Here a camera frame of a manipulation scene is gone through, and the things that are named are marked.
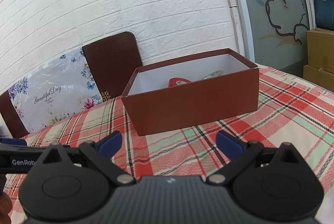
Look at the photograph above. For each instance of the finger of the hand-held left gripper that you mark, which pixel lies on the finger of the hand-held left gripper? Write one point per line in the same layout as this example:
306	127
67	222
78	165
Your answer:
13	142

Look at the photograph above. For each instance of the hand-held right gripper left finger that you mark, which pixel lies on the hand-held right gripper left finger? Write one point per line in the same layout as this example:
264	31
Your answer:
111	144

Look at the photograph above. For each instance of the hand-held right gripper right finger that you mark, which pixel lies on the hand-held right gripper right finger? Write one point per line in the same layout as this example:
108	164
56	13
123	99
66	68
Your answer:
229	144

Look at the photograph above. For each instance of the brown cardboard box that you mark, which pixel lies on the brown cardboard box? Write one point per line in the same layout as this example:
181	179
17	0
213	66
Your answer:
193	106

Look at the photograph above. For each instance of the clear printed tape roll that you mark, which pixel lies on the clear printed tape roll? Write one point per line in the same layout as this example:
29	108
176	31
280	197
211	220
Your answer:
214	74

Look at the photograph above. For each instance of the red tape roll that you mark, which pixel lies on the red tape roll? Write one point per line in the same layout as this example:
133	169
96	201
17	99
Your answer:
178	82

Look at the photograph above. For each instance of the person's left hand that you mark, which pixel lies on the person's left hand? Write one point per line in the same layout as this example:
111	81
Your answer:
5	205

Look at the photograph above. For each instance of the plaid blanket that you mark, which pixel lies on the plaid blanket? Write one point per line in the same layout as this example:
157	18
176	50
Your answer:
287	119

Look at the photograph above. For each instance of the brown headboard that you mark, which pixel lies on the brown headboard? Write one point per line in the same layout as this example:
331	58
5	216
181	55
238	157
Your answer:
112	64

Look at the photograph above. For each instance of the tan cardboard box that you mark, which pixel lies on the tan cardboard box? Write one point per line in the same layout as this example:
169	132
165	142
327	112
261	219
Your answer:
317	77
321	49

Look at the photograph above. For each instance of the cartoon glass door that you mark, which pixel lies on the cartoon glass door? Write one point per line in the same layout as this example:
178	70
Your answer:
274	4

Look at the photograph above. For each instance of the dark blue chair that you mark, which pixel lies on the dark blue chair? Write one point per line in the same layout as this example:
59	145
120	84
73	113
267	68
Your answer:
323	12

